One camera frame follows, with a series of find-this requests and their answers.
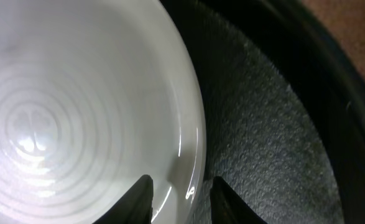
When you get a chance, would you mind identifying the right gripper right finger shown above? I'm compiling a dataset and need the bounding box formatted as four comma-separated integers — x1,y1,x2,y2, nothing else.
210,176,266,224

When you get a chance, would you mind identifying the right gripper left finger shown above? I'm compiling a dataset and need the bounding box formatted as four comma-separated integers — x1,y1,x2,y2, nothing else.
94,174,154,224

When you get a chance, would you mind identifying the grey plate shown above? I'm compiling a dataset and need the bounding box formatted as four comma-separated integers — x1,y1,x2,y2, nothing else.
0,0,206,223

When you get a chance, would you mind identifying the round black serving tray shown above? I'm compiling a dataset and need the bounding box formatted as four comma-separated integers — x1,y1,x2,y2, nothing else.
163,1,365,223

